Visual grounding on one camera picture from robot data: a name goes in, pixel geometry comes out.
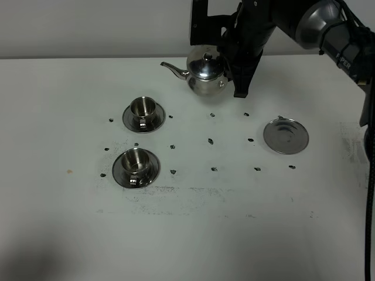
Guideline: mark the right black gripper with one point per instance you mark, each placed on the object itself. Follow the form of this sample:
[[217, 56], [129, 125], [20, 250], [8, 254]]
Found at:
[[247, 33]]

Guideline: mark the stainless steel teapot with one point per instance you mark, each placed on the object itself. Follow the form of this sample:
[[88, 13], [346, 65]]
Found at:
[[205, 72]]

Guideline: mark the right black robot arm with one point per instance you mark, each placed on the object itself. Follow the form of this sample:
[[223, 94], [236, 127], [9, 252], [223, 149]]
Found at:
[[329, 26]]

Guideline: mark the teapot steel saucer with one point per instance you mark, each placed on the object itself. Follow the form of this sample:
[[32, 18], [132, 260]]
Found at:
[[285, 136]]

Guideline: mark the far stainless steel teacup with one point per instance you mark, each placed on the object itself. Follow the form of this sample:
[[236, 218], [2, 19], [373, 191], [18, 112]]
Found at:
[[143, 110]]

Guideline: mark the stainless steel teacup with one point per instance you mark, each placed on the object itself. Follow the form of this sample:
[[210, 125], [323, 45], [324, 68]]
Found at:
[[143, 110], [136, 164]]

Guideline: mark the near stainless steel teacup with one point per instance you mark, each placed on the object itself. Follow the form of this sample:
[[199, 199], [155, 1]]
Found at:
[[136, 164]]

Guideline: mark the far steel saucer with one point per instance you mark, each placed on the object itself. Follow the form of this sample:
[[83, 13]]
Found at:
[[131, 123]]

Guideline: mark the near steel saucer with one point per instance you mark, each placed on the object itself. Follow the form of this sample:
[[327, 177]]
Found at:
[[122, 179]]

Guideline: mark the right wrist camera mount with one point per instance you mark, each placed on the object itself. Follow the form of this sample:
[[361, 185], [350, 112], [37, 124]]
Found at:
[[205, 29]]

